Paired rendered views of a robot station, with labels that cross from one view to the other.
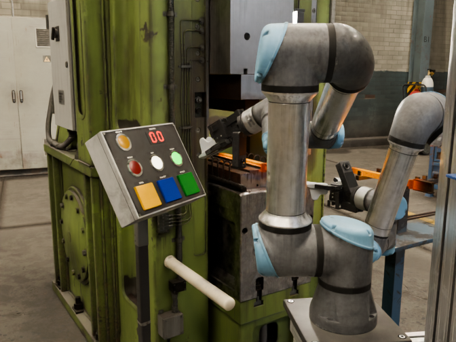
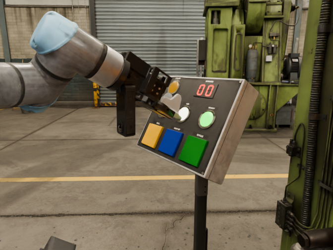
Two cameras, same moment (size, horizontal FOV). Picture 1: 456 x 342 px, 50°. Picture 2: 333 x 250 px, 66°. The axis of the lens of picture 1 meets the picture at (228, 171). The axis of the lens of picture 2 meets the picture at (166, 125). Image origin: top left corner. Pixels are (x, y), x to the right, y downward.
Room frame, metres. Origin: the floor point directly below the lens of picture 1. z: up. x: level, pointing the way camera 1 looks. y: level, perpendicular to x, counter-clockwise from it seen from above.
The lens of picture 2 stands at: (1.74, -0.52, 1.23)
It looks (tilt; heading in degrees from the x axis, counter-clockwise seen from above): 13 degrees down; 111
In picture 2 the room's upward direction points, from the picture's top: straight up
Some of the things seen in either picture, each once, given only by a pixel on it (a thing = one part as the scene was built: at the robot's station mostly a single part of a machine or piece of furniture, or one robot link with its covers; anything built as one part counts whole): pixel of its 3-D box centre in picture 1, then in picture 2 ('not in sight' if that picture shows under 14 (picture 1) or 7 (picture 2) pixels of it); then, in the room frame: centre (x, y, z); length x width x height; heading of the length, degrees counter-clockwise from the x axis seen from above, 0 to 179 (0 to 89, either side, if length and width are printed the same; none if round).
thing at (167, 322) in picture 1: (170, 323); not in sight; (1.83, 0.23, 0.36); 0.09 x 0.07 x 0.12; 123
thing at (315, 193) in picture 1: (314, 191); not in sight; (1.61, -0.30, 0.97); 0.09 x 0.03 x 0.06; 69
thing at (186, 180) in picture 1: (187, 184); (194, 151); (1.57, 0.13, 1.01); 0.07 x 0.05 x 0.07; 148
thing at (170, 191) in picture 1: (168, 190); (171, 142); (1.49, 0.19, 1.01); 0.07 x 0.05 x 0.07; 148
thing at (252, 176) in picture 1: (232, 168); not in sight; (2.10, -0.02, 0.96); 0.42 x 0.20 x 0.09; 33
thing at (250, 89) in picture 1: (232, 85); not in sight; (2.10, -0.02, 1.32); 0.42 x 0.20 x 0.10; 33
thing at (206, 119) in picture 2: (176, 158); (206, 119); (1.59, 0.17, 1.09); 0.05 x 0.03 x 0.04; 123
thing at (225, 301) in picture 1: (197, 281); not in sight; (1.66, 0.11, 0.62); 0.44 x 0.05 x 0.05; 33
